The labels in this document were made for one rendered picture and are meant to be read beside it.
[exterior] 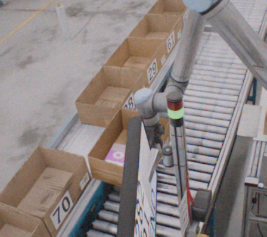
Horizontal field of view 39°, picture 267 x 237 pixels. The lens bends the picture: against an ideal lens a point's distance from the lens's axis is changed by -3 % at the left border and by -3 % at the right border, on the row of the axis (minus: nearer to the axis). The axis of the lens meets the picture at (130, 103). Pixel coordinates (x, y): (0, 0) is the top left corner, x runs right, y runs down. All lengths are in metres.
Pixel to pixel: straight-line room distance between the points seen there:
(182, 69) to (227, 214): 1.45
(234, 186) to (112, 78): 1.26
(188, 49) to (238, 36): 0.32
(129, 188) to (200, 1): 0.68
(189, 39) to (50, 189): 1.05
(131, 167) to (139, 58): 1.82
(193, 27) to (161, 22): 1.55
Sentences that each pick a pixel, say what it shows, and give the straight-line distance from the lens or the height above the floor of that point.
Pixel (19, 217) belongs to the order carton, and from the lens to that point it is 1.88.
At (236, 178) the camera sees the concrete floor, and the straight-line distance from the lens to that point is 3.13.
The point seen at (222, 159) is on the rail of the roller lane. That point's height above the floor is 0.74.
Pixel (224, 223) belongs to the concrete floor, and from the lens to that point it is 2.87.
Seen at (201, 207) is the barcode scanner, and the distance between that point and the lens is 1.61.
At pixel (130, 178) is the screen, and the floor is 1.55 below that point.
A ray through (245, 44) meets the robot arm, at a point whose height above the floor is 1.65.
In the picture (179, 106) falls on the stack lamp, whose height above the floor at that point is 1.63.
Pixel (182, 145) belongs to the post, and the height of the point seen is 1.47.
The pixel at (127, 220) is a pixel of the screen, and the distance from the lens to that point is 1.03.
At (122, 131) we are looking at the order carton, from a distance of 2.25.
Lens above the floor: 2.38
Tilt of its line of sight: 37 degrees down
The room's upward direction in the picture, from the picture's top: 11 degrees counter-clockwise
